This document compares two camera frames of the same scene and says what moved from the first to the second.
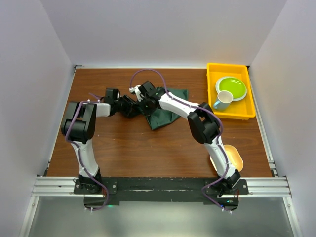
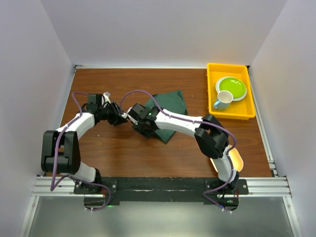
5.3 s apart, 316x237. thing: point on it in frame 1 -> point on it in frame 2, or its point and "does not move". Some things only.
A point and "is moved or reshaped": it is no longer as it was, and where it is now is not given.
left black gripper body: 125,105 -> 111,114
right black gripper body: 146,107 -> 142,130
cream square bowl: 235,156 does not move
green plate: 235,86 does not move
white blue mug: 224,98 does not move
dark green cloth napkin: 162,117 is moved or reshaped
